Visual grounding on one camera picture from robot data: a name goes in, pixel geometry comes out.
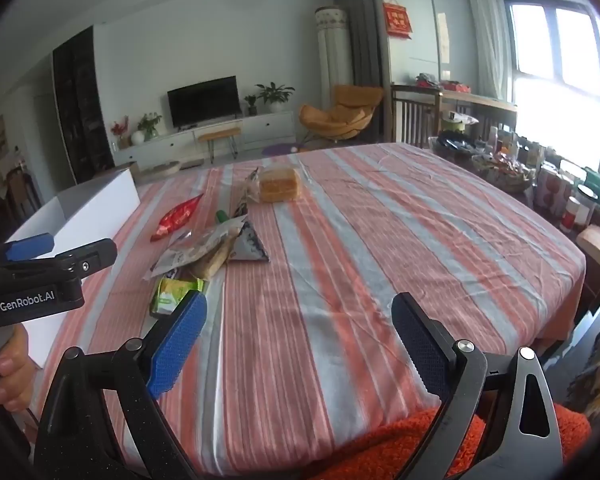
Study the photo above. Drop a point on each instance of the large potted plant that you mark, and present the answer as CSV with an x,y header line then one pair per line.
x,y
276,94

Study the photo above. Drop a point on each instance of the white blue triangular packet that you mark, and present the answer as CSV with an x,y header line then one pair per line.
x,y
247,247

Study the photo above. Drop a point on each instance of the purple mat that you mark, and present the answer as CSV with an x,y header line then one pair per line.
x,y
275,150

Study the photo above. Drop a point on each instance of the person's left hand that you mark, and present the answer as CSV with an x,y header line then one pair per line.
x,y
15,375

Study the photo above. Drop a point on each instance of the striped tablecloth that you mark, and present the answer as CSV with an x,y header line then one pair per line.
x,y
355,240

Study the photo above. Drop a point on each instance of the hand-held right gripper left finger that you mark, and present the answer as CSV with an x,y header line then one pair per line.
x,y
175,345

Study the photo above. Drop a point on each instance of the green snack packet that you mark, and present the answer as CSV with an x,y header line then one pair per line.
x,y
167,295

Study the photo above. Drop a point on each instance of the red wall calendar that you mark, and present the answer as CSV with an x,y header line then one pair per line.
x,y
397,19

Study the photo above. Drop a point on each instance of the white curtain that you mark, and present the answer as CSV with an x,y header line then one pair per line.
x,y
485,35

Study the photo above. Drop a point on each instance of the white TV cabinet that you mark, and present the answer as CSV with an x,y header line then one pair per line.
x,y
265,130

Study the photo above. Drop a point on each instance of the cluttered bottles and jars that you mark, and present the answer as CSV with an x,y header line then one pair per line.
x,y
505,170

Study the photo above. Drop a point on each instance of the white round vase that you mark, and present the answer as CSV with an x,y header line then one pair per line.
x,y
137,137

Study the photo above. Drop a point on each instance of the covered standing air conditioner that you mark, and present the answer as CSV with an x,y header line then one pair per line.
x,y
332,60

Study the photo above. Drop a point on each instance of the red flower vase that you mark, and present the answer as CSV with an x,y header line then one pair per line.
x,y
120,130

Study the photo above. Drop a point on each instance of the orange fuzzy cloth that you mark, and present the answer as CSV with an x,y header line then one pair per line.
x,y
395,445

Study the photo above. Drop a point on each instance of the orange lounge chair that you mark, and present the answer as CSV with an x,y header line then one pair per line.
x,y
330,117

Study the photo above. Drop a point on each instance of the wooden stool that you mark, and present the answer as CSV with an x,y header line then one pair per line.
x,y
220,133

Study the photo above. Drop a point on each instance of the television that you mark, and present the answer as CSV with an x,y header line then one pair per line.
x,y
205,100

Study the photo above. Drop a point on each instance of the red snack packet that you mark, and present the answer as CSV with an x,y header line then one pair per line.
x,y
177,216

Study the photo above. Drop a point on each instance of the beige snack bar packet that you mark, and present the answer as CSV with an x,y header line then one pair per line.
x,y
212,262

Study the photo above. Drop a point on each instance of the black display cabinet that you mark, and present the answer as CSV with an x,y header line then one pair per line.
x,y
80,105

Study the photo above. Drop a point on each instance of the grey curtain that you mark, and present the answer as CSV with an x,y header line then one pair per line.
x,y
360,25

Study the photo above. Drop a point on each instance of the green stick packet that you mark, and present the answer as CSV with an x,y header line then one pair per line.
x,y
221,217

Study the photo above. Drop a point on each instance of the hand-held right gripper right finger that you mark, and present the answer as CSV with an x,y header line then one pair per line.
x,y
422,347

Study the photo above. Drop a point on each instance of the bread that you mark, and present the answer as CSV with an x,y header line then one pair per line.
x,y
278,185

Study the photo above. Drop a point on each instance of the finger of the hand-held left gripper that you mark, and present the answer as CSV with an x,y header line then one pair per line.
x,y
92,255
30,247

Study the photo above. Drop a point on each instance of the white cardboard box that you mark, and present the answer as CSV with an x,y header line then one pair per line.
x,y
95,205

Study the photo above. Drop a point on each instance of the dining table with chairs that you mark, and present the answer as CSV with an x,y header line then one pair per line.
x,y
17,185

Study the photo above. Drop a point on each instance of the window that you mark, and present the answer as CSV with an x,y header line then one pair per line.
x,y
535,40

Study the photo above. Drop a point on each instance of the flat floor scale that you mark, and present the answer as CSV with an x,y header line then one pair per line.
x,y
192,162

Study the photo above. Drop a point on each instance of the clear packet of brown strips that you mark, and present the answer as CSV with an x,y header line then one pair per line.
x,y
195,252

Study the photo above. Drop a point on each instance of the green plant glass vase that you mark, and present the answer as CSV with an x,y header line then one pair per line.
x,y
149,122

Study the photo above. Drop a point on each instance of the small potted plant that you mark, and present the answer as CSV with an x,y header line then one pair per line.
x,y
251,107

